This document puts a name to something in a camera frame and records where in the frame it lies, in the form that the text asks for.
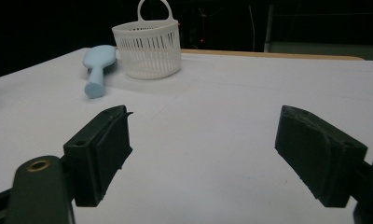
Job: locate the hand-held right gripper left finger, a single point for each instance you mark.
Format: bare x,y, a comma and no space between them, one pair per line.
103,149

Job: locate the white plastic slotted basket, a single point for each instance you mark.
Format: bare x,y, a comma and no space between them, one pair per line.
150,59

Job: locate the white table mat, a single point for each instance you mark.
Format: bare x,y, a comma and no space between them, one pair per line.
222,102

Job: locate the light blue hairbrush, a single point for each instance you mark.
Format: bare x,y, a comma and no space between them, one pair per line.
97,62

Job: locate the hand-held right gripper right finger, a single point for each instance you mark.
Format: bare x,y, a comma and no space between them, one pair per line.
318,152

